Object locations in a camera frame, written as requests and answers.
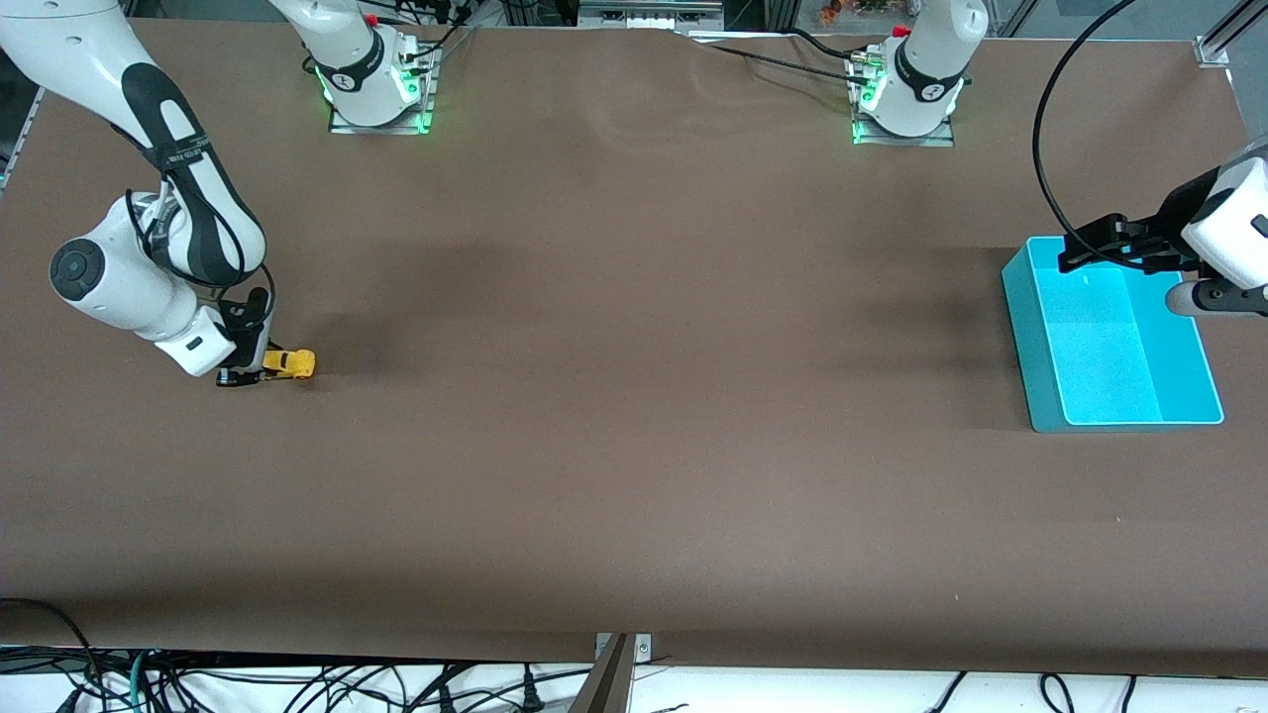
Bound diagonal aluminium profile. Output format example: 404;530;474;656
1204;0;1268;55

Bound teal plastic bin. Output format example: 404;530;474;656
1002;236;1225;435

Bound aluminium table side rail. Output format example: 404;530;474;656
0;84;49;194

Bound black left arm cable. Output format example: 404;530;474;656
1033;0;1140;244

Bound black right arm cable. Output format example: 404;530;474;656
127;149;277;343

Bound black looping floor cable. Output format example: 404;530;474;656
0;597;105;713

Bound yellow toy beetle car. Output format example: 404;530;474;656
262;348;317;381

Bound short black table cable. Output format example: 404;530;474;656
786;28;875;62

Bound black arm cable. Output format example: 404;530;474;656
127;149;277;343
1033;0;1140;244

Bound black base connector cables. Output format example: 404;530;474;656
391;0;481;75

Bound dark angled support bar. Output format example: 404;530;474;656
568;634;635;713

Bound long black table cable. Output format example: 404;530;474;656
693;40;865;78

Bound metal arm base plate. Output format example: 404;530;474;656
329;45;437;135
852;54;955;148

